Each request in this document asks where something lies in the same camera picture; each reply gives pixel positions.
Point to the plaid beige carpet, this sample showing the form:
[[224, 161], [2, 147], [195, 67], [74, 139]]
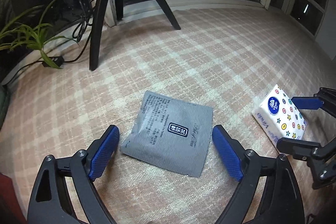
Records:
[[228, 59]]

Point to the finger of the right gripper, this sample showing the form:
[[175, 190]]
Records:
[[299, 149], [307, 103]]

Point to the white dotted tissue pack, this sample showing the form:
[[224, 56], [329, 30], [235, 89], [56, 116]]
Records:
[[279, 117]]

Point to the dark red storage box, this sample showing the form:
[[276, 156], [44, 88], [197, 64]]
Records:
[[10, 209]]

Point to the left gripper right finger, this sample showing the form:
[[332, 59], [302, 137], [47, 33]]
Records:
[[281, 200]]

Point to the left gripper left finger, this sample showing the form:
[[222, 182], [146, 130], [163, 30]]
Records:
[[50, 200]]

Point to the small spider plant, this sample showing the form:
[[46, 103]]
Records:
[[34, 38]]

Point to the grey foil tea packet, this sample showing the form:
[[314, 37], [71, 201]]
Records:
[[171, 134]]

